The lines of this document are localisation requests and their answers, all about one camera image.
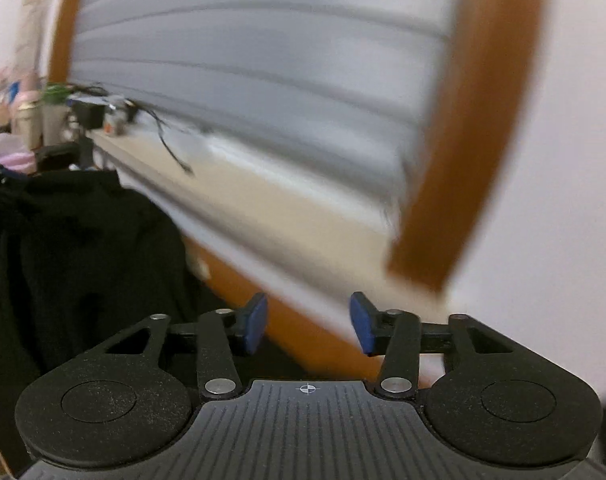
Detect grey window blind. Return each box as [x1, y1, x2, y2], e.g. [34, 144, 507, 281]
[65, 0, 484, 211]

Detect dark charging cable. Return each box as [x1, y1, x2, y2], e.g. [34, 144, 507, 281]
[133, 102, 198, 178]

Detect beige windowsill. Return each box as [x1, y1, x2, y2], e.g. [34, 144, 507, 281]
[88, 127, 456, 326]

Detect green-capped white bottle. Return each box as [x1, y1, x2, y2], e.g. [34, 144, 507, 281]
[39, 82, 76, 148]

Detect black sweatpants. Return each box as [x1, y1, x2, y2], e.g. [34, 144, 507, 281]
[0, 169, 206, 461]

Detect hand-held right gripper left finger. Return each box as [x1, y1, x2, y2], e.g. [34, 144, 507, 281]
[78, 292, 268, 401]

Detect wooden window frame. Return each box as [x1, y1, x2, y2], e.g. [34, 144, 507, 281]
[47, 0, 551, 293]

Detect patterned curtain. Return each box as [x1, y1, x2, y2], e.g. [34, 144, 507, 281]
[13, 0, 58, 78]

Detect beige tumbler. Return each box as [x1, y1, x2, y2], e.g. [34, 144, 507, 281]
[12, 102, 44, 152]

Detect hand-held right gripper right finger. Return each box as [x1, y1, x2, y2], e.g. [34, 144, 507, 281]
[350, 291, 538, 401]

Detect small glass jar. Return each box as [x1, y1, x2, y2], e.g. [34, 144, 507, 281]
[103, 105, 130, 137]

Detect pink tissue pack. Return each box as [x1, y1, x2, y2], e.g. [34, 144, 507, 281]
[0, 132, 38, 175]

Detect flat black case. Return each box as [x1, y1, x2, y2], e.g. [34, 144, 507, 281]
[35, 142, 82, 172]

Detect black electronic box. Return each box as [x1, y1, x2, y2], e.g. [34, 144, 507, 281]
[69, 99, 108, 130]

